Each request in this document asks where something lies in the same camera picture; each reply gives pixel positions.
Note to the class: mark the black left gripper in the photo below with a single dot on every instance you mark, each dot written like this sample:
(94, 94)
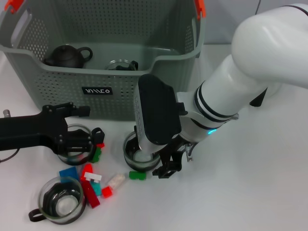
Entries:
(29, 131)

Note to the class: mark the white toy brick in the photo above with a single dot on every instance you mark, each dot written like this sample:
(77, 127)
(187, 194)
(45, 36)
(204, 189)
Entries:
(92, 177)

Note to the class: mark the dark red long brick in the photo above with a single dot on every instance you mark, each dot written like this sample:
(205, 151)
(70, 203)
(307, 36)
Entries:
(91, 196)

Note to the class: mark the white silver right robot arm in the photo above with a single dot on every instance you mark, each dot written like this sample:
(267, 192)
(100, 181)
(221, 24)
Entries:
(240, 84)

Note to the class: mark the beige translucent toy brick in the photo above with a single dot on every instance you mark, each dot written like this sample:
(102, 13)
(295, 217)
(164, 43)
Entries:
(116, 181)

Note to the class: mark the glass teacup black sleeve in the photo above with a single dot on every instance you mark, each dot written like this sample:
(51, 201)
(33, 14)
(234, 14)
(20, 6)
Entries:
(120, 65)
(72, 161)
(62, 204)
(131, 161)

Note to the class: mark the green toy brick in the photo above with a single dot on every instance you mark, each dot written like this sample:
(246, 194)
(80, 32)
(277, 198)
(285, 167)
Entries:
(95, 156)
(137, 175)

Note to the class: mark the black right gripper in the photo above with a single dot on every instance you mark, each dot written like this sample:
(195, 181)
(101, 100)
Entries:
(176, 149)

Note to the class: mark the orange-red toy brick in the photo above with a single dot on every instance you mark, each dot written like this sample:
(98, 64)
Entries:
(87, 169)

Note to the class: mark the teal toy brick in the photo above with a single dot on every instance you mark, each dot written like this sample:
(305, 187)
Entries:
(97, 188)

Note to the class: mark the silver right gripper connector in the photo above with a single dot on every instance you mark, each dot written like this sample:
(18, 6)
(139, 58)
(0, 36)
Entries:
(189, 152)

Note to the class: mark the silver vented right wrist box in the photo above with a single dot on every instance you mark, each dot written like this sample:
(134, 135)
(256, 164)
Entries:
(156, 110)

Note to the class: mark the grey-green perforated storage bin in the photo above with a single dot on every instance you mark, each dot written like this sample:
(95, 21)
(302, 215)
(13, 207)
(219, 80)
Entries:
(96, 101)

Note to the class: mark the black clay teapot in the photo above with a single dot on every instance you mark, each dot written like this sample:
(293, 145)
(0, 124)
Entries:
(65, 56)

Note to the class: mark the blue flat toy plate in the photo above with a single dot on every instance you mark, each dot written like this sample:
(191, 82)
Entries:
(68, 173)

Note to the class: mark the small red toy brick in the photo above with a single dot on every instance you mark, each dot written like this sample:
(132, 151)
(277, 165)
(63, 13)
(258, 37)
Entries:
(101, 145)
(107, 192)

